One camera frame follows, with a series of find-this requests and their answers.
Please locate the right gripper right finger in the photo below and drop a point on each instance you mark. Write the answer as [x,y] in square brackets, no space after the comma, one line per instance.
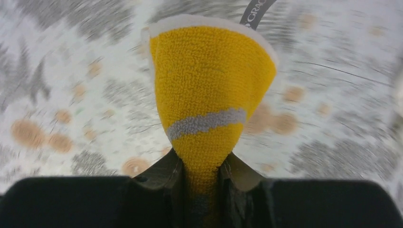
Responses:
[249,200]

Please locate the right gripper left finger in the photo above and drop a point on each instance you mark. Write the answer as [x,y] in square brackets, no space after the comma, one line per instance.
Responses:
[153,199]

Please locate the floral tablecloth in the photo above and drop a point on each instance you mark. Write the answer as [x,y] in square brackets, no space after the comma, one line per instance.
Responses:
[76,96]

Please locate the yellow white towel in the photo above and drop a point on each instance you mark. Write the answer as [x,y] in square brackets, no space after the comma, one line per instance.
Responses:
[210,75]

